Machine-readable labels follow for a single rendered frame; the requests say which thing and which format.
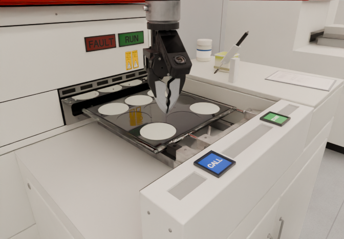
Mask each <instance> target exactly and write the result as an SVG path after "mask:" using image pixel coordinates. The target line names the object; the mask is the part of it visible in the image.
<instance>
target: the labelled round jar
mask: <svg viewBox="0 0 344 239"><path fill-rule="evenodd" d="M211 47H212V40H211V39H198V40H197V61H210V60H211Z"/></svg>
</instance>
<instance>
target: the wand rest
mask: <svg viewBox="0 0 344 239"><path fill-rule="evenodd" d="M240 47H241V46H240V45H239V46H236V45H233V46H232V47H231V49H230V50H229V51H228V53H227V54H226V55H225V56H224V58H223V59H222V60H221V63H223V64H228V63H229V62H230V68H229V78H228V82H231V83H234V82H237V80H238V71H239V62H240V58H236V57H234V58H233V56H234V55H235V54H236V53H237V51H238V50H239V49H240Z"/></svg>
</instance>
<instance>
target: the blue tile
mask: <svg viewBox="0 0 344 239"><path fill-rule="evenodd" d="M198 163H199V164H201V165H203V166H205V167H206V168H208V169H210V170H212V171H214V172H216V173H220V172H221V171H222V170H223V169H225V168H226V167H227V166H228V165H230V164H231V162H229V161H227V160H225V159H223V158H221V157H219V156H217V155H215V154H210V155H209V156H207V157H206V158H204V159H203V160H201V161H200V162H198Z"/></svg>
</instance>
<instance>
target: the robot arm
mask: <svg viewBox="0 0 344 239"><path fill-rule="evenodd" d="M143 10H144V11H146V20H147V21H149V22H147V29H149V30H150V34H151V46H150V47H149V48H143V65H144V70H145V71H146V72H147V73H148V75H147V82H148V85H149V87H150V89H151V91H152V93H153V95H154V98H155V100H156V102H157V104H158V106H159V108H160V109H161V110H162V111H163V112H164V113H165V114H166V113H169V112H170V111H171V109H172V108H173V107H174V105H175V103H176V101H177V99H178V97H179V95H180V94H181V91H182V89H183V86H184V84H185V79H186V74H189V73H190V70H191V67H192V63H191V60H190V58H189V56H188V54H187V52H186V50H185V47H184V45H183V43H182V40H181V38H180V36H179V34H178V32H177V30H176V29H179V22H178V21H179V20H180V18H181V1H180V0H145V6H143ZM145 63H146V65H145ZM166 76H169V81H168V82H167V85H166V83H164V82H163V81H161V80H162V79H163V77H166ZM160 79H161V80H160ZM165 91H166V92H167V98H168V102H167V104H166V97H165Z"/></svg>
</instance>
